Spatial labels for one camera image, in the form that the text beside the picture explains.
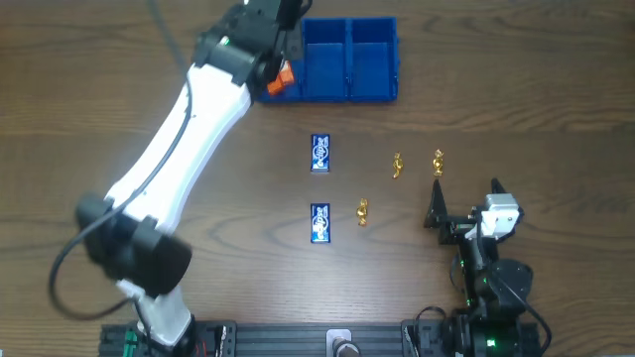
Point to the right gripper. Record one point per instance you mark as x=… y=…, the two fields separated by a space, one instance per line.
x=456 y=230

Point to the orange candy box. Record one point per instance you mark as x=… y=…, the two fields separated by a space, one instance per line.
x=282 y=80

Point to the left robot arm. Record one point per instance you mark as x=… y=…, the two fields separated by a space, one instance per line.
x=198 y=134

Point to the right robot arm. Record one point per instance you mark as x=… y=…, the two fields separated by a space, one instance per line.
x=506 y=285

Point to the gold wrapped candy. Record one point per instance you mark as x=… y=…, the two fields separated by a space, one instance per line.
x=397 y=165
x=362 y=212
x=438 y=162

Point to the blue candy pack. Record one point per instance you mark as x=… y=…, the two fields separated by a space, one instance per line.
x=320 y=153
x=320 y=223

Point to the blue tray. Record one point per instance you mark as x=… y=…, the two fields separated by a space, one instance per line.
x=369 y=64

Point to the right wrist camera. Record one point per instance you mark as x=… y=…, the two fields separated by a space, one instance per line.
x=498 y=214

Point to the mounting rail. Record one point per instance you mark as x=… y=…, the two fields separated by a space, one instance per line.
x=288 y=339

